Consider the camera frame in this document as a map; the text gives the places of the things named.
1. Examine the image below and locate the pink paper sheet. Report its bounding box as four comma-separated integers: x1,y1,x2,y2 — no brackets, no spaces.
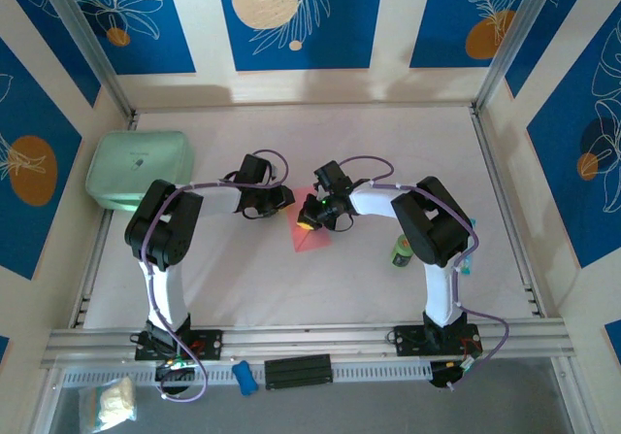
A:
285,186,334,253

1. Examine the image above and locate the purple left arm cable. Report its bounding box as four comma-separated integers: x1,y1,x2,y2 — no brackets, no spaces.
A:
145,150,291,405

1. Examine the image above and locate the mint green zip pouch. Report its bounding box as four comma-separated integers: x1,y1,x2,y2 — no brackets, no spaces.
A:
85,129,196,211

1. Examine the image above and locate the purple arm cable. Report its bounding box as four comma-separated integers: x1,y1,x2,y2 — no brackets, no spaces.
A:
145,150,291,405
339,155,511,392

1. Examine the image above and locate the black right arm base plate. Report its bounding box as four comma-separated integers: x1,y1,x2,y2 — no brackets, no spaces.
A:
393,323,482,357

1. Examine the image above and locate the green can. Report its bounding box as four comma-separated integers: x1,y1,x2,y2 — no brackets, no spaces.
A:
387,233,416,269

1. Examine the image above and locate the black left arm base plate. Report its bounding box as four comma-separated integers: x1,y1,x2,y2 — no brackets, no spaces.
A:
134,328,224,362

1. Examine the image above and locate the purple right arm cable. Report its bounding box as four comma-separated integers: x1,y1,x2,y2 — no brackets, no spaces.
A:
339,155,511,392

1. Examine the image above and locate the aluminium frame rail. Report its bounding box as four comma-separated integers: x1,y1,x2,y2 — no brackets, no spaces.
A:
41,317,578,370

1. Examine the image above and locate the grey slotted cable duct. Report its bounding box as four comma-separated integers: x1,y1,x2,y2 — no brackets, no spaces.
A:
61,360,433,387

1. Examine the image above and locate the blue and white sachet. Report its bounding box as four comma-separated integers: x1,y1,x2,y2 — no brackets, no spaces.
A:
458,217,477,277

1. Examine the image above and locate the aluminium side rail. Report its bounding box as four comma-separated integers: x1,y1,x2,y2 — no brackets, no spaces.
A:
469,105,549,319
69,111,141,329

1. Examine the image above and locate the blue bone-shaped toy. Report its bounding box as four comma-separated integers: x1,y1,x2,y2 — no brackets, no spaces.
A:
231,360,258,397

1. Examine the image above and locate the black ribbed block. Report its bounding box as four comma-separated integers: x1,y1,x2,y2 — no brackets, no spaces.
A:
264,353,334,390

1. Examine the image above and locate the aluminium frame post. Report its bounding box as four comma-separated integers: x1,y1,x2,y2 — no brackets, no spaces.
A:
36,0,138,120
473,0,567,113

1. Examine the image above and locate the white crumpled bag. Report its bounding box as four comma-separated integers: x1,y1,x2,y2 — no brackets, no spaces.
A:
78,376,138,430

